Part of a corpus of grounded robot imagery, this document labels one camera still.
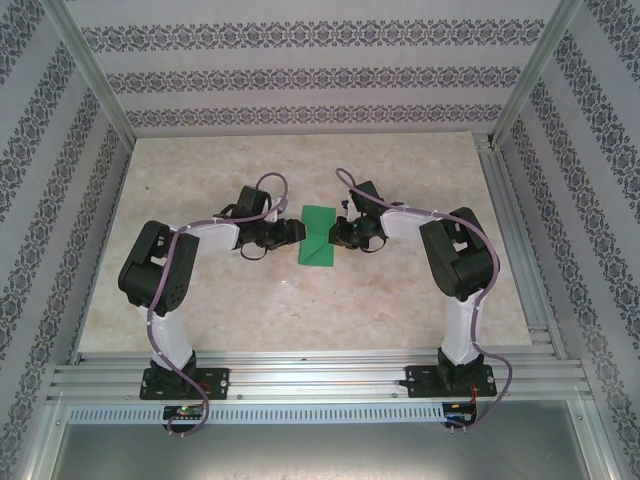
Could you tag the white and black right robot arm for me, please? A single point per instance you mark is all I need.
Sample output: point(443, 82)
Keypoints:
point(460, 325)

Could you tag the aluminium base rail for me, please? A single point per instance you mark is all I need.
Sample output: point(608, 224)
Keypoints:
point(320, 377)

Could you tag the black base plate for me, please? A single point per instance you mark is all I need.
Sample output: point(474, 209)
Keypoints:
point(217, 382)
point(420, 382)

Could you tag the aluminium frame post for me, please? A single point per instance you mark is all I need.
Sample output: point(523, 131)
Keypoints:
point(87, 65)
point(535, 65)

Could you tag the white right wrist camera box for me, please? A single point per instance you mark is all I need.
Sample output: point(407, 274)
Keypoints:
point(351, 210)

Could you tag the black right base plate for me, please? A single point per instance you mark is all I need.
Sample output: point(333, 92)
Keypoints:
point(420, 382)

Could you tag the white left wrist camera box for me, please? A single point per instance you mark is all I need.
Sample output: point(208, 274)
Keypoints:
point(273, 215)

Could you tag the left circuit board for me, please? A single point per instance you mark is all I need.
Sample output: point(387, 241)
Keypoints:
point(182, 412)

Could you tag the green paper sheet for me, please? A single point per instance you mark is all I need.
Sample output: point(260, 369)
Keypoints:
point(317, 250)

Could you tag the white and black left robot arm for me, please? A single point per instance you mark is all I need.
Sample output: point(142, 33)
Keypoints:
point(172, 340)

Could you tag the aluminium side rail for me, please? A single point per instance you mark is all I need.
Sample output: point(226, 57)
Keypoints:
point(495, 175)

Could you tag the right circuit board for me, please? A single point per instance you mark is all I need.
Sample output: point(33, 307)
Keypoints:
point(457, 412)

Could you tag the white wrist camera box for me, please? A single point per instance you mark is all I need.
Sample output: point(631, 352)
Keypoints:
point(351, 210)
point(273, 215)

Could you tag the circuit board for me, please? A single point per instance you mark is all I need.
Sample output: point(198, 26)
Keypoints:
point(182, 412)
point(457, 412)

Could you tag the grey metal panel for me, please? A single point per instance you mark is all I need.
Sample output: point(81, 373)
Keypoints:
point(320, 450)

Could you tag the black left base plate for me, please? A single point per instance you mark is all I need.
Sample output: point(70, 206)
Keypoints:
point(217, 382)

